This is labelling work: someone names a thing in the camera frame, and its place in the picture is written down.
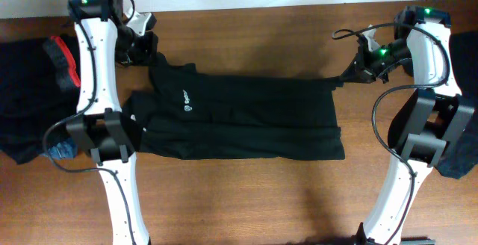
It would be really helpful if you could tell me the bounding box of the black camera cable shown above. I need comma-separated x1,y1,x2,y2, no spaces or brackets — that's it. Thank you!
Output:
331,21,450,245
41,0,137,245

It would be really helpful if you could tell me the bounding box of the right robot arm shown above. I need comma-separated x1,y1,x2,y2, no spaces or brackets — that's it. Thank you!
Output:
332,5,475,244

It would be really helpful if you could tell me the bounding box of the blue denim garment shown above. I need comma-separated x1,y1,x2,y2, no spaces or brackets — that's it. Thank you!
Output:
48,139,78,160

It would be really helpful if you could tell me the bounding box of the right black camera cable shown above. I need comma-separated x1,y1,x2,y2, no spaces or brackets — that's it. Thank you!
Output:
331,21,450,245

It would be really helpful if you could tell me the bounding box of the black t-shirt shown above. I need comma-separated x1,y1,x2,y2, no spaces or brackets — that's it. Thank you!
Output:
122,55,345,161

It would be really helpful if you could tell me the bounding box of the folded black clothes stack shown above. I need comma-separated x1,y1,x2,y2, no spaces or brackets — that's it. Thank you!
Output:
1,37,80,164

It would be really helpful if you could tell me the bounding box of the crumpled black clothes pile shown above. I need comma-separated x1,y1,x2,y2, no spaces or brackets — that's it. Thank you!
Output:
437,31,477,179

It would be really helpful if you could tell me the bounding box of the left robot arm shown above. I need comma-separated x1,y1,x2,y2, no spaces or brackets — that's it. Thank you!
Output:
66,0,158,244

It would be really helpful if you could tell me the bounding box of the black garment red waistband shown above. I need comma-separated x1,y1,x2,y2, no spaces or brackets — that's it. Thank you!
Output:
42,34,81,93

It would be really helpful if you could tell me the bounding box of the left black camera cable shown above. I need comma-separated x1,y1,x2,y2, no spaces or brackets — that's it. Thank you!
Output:
41,0,137,245

